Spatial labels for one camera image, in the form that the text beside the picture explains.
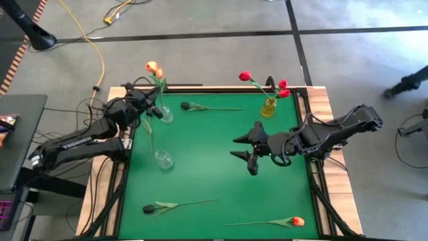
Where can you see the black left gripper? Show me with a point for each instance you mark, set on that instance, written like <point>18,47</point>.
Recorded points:
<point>140,100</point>

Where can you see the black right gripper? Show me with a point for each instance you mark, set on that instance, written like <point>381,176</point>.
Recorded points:
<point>274,144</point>

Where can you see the black tulip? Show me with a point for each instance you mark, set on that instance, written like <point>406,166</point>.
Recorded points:
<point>148,209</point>
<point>185,105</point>

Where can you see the red tulip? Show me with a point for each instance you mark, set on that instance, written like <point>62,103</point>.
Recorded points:
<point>283,83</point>
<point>285,93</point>
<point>245,76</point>

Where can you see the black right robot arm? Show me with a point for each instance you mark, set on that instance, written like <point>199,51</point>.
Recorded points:
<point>334,134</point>

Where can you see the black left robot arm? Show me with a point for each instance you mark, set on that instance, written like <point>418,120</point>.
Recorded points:
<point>77,144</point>

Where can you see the clear ribbed glass vase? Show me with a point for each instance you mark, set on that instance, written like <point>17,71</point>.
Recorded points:
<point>168,117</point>

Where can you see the yellow glass vase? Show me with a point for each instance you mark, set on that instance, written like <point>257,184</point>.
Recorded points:
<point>268,109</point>

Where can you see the clear round patterned vase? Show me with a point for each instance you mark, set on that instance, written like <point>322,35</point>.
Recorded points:
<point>164,160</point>

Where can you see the green table mat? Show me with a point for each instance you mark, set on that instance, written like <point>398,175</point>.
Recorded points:
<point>217,187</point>

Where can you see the black stand leg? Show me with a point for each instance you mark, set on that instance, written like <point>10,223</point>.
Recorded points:
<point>40,38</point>

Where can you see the black desk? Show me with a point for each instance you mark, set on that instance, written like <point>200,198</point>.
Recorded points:
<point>23,140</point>

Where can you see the colourful packet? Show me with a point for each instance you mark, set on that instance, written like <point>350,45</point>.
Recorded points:
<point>8,120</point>

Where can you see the black orange-edged floor mat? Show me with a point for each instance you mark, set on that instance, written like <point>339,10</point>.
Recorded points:
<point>10,50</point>

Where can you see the grey stand foot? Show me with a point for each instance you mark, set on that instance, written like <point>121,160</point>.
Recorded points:
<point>414,127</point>

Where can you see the black chair base leg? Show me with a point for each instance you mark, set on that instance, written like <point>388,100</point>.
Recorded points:
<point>408,82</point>

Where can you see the purple lit keyboard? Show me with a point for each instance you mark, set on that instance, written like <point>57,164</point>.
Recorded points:
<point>5,214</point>

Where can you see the silver metal bracket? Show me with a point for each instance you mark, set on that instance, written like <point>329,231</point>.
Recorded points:
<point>126,144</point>

